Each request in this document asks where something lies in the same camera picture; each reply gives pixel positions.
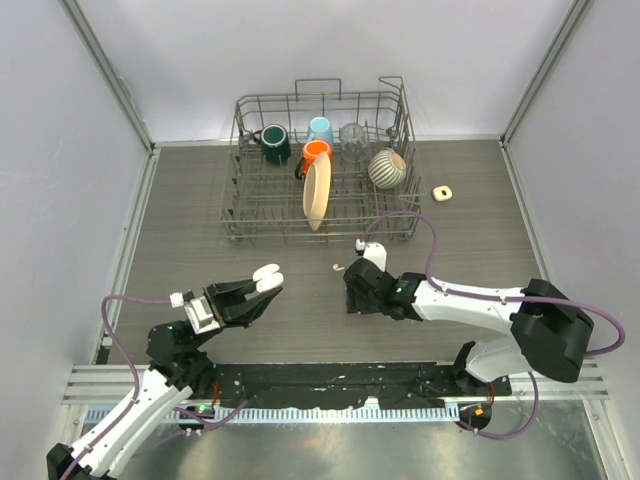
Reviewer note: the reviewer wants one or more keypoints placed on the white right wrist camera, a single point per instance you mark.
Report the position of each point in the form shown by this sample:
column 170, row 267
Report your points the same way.
column 372, row 251

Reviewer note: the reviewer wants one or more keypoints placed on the beige earbud charging case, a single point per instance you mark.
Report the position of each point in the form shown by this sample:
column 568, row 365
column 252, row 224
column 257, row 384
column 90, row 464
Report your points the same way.
column 442, row 193

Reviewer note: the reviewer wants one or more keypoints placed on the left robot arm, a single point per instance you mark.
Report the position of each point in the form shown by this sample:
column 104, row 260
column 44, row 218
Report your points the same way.
column 177, row 370

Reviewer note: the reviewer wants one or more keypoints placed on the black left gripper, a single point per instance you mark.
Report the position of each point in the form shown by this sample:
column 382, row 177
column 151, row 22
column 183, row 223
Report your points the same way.
column 224, row 295

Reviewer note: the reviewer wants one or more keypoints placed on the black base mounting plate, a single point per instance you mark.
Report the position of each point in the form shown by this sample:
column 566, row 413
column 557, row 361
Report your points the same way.
column 338, row 386

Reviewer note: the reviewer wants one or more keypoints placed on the beige plate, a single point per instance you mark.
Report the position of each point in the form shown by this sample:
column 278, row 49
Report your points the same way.
column 316, row 191

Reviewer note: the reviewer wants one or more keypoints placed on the white slotted cable duct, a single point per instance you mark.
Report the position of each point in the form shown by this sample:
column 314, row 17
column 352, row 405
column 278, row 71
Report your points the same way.
column 369, row 413

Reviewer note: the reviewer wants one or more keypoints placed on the orange mug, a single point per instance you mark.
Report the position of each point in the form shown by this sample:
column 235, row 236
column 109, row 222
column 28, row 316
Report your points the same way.
column 310, row 151

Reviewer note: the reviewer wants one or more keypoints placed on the clear glass cup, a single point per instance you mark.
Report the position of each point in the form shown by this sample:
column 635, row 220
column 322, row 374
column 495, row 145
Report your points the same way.
column 354, row 142

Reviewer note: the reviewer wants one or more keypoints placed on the striped ceramic bowl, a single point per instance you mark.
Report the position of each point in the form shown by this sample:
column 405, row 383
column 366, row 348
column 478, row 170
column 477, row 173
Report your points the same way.
column 387, row 169

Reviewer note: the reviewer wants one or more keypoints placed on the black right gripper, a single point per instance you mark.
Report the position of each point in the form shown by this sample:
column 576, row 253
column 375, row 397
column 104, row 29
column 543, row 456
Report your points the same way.
column 355, row 302

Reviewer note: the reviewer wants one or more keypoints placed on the grey wire dish rack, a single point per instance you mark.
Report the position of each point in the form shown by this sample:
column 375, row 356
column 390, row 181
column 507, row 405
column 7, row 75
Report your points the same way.
column 264, row 201

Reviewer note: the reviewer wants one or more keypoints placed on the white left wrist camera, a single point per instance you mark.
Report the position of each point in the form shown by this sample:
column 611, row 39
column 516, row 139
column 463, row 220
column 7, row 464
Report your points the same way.
column 200, row 314

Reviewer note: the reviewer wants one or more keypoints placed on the white earbud charging case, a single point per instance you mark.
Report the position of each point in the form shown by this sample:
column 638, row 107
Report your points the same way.
column 268, row 277

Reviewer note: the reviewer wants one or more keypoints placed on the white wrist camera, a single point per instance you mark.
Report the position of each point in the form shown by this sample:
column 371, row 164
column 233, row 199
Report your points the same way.
column 200, row 314
column 372, row 251

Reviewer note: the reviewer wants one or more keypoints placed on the dark green mug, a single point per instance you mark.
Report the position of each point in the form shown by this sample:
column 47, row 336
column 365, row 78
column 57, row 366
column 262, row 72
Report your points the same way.
column 274, row 142

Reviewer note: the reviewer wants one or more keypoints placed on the light blue mug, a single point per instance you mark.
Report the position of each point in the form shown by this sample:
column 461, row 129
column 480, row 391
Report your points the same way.
column 319, row 128

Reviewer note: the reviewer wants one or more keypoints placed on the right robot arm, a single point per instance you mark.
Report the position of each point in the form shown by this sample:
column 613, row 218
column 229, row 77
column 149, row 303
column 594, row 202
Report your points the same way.
column 540, row 330

